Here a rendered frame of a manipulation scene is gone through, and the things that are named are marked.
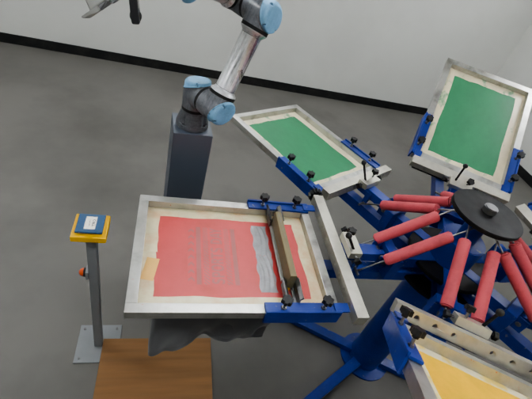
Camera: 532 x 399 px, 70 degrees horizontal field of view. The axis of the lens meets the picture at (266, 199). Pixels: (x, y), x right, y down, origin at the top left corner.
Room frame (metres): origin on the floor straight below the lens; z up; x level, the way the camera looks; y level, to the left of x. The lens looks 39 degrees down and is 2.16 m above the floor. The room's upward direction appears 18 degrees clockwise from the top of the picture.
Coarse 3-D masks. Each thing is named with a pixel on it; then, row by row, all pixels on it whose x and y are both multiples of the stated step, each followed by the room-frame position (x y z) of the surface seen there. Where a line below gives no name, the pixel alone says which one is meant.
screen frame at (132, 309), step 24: (144, 216) 1.08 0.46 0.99; (288, 216) 1.40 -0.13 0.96; (144, 240) 0.98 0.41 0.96; (312, 240) 1.26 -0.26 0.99; (144, 312) 0.67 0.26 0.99; (168, 312) 0.70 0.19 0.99; (192, 312) 0.73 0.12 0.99; (216, 312) 0.76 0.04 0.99; (240, 312) 0.79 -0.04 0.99; (264, 312) 0.82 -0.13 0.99
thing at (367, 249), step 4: (360, 244) 1.28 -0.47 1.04; (364, 244) 1.29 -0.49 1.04; (368, 244) 1.30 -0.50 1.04; (360, 248) 1.26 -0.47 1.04; (364, 248) 1.27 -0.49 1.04; (368, 248) 1.27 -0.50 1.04; (372, 248) 1.28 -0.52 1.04; (376, 248) 1.29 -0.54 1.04; (344, 252) 1.20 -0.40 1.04; (364, 252) 1.24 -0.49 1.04; (368, 252) 1.25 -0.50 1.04; (372, 252) 1.26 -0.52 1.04; (376, 252) 1.27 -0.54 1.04; (364, 256) 1.23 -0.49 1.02; (368, 256) 1.24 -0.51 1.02; (372, 256) 1.25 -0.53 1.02; (376, 256) 1.26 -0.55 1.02; (364, 260) 1.24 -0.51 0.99; (368, 260) 1.25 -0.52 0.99; (372, 260) 1.25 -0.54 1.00
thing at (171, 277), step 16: (160, 256) 0.93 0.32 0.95; (176, 256) 0.96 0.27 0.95; (240, 256) 1.06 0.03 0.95; (160, 272) 0.86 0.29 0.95; (176, 272) 0.89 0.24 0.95; (256, 272) 1.01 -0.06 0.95; (304, 272) 1.09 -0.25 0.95; (160, 288) 0.80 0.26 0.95; (176, 288) 0.82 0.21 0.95; (192, 288) 0.84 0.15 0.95; (208, 288) 0.86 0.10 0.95; (224, 288) 0.89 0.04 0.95; (240, 288) 0.91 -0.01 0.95; (256, 288) 0.94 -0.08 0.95; (304, 288) 1.01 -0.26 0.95
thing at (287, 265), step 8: (280, 216) 1.27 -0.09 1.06; (272, 224) 1.27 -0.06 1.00; (280, 224) 1.22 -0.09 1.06; (280, 232) 1.17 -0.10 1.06; (280, 240) 1.14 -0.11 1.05; (280, 248) 1.11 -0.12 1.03; (288, 248) 1.10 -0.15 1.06; (280, 256) 1.09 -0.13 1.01; (288, 256) 1.05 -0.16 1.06; (288, 264) 1.01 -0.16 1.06; (288, 272) 0.98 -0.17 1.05; (288, 280) 0.96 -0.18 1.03
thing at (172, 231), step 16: (160, 224) 1.09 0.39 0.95; (176, 224) 1.12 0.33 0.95; (192, 224) 1.15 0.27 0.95; (208, 224) 1.18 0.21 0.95; (224, 224) 1.22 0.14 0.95; (240, 224) 1.25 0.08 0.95; (256, 224) 1.28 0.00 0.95; (160, 240) 1.01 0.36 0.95; (176, 240) 1.04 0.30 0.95; (240, 240) 1.15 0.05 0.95; (288, 240) 1.25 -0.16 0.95; (272, 256) 1.12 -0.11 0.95
